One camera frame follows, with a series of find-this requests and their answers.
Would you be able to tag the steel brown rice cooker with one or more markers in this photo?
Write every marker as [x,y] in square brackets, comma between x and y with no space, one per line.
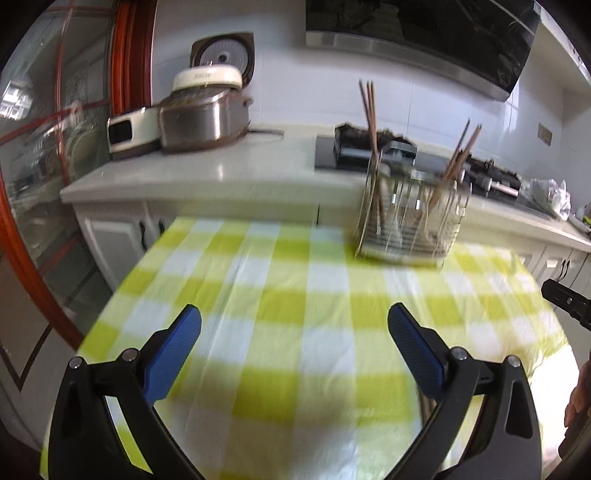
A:
[198,124]

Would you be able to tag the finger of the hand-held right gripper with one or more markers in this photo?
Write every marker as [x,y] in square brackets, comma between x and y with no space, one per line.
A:
[568,300]

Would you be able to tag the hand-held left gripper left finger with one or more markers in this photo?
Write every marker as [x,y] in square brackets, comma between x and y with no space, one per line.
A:
[173,355]

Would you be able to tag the white wall cabinet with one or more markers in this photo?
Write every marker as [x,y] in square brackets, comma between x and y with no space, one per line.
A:
[572,50]

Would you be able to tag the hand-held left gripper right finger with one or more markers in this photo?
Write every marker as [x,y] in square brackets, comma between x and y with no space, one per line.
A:
[415,350]

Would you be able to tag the person's right hand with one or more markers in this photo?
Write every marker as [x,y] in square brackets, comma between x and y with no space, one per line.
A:
[576,406]

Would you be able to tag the white plastic bag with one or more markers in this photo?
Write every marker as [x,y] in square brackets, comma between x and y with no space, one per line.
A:
[547,196]

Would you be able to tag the white base cabinet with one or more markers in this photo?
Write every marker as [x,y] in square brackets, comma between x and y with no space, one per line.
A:
[549,261]
[115,240]

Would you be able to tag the black burner grate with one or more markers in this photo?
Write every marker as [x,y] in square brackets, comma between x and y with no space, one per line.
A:
[494,168]
[351,136]

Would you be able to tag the white boxy appliance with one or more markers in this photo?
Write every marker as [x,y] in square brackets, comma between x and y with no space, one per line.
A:
[134,131]

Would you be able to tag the black steel range hood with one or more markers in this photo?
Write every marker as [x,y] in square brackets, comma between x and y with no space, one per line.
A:
[415,23]

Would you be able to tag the black glass gas stove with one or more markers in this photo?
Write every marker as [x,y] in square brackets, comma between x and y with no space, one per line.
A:
[325,154]

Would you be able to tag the red framed glass door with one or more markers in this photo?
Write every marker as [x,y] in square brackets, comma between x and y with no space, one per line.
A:
[129,55]

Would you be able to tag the brown wall outlet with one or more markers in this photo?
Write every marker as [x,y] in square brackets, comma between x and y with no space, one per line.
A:
[545,134]

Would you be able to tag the yellow white checkered tablecloth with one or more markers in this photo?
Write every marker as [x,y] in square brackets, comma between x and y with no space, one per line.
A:
[286,314]

